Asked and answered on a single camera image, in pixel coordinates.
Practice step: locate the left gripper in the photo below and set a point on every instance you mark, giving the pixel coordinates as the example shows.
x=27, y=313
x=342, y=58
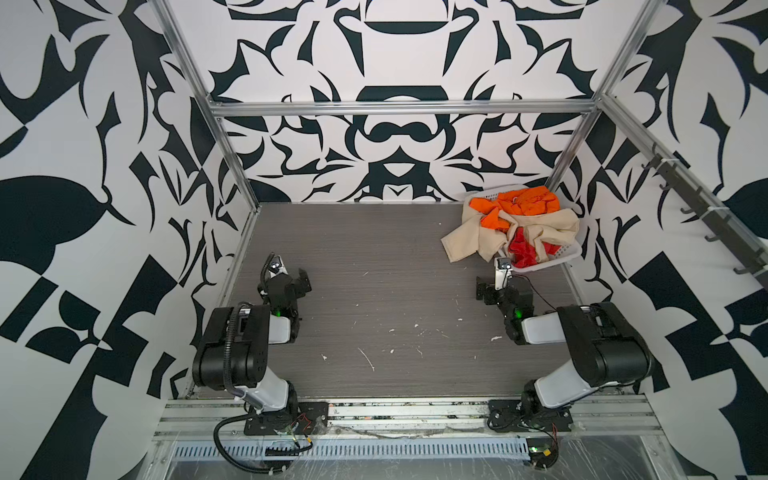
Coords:
x=294, y=283

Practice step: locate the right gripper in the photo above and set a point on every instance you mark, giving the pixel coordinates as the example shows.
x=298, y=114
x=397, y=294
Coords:
x=491, y=293

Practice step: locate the orange shorts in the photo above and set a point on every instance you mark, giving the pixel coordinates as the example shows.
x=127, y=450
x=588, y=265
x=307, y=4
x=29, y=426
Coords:
x=525, y=202

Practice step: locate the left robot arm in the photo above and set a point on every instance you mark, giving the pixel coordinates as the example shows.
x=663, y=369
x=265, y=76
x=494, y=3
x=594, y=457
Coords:
x=234, y=351

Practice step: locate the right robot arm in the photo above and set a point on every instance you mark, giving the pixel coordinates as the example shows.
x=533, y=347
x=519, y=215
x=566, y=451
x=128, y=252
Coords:
x=605, y=351

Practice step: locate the red shorts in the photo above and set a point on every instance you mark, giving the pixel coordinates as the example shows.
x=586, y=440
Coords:
x=523, y=254

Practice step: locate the beige shorts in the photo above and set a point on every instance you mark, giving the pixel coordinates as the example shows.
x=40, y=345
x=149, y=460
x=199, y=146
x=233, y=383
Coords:
x=486, y=235

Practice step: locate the white laundry basket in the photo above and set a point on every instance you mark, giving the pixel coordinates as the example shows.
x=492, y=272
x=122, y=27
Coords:
x=562, y=256

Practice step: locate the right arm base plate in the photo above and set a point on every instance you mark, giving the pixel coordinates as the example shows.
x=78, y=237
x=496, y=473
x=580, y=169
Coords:
x=521, y=415

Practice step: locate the aluminium frame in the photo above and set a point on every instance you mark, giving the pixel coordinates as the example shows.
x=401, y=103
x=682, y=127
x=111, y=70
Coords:
x=688, y=75

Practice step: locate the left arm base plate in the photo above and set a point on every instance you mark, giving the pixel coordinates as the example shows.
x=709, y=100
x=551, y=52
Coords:
x=303, y=418

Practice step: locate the white slotted cable duct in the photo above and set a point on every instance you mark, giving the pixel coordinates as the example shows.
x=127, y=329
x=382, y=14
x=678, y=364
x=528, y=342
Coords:
x=515, y=449

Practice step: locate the wall hook rail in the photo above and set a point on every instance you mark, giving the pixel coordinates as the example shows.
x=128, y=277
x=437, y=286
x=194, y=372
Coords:
x=701, y=204

